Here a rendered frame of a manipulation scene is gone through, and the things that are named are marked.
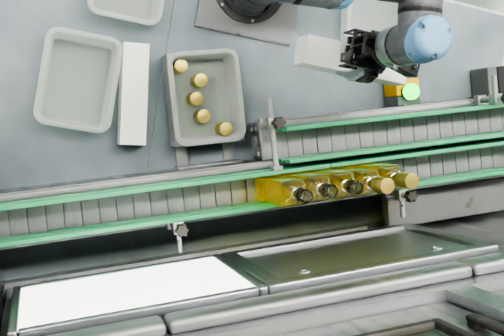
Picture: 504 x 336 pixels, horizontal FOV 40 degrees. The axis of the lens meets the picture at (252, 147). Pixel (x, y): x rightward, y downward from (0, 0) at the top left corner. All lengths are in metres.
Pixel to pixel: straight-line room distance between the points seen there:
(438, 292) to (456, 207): 0.68
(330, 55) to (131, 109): 0.49
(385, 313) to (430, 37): 0.46
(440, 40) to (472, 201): 0.80
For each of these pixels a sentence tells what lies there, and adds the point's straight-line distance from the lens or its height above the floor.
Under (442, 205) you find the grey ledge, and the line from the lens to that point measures 1.88.
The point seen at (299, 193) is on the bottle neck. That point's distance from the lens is 1.41.
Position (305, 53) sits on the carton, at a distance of 1.45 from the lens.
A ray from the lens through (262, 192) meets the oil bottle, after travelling 1.60.
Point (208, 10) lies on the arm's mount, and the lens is 1.77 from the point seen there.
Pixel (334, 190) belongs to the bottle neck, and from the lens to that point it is 1.45.
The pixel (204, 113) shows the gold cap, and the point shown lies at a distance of 1.69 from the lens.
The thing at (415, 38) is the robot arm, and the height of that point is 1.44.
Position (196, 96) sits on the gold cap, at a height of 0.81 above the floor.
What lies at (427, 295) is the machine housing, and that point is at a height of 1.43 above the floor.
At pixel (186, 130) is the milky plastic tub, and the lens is 1.72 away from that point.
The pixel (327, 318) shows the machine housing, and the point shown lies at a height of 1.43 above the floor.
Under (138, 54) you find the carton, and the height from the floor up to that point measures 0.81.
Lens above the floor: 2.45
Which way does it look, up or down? 73 degrees down
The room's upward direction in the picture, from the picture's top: 94 degrees clockwise
